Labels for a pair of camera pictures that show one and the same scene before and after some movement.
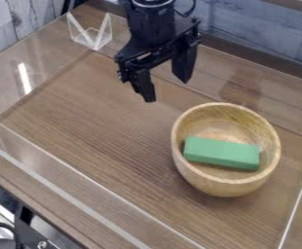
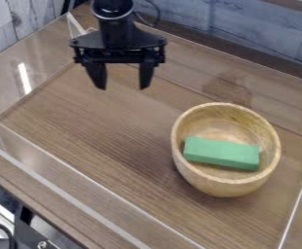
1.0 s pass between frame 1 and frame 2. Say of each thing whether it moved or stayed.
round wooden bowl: stayed
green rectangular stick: stayed
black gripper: moved
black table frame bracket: stayed
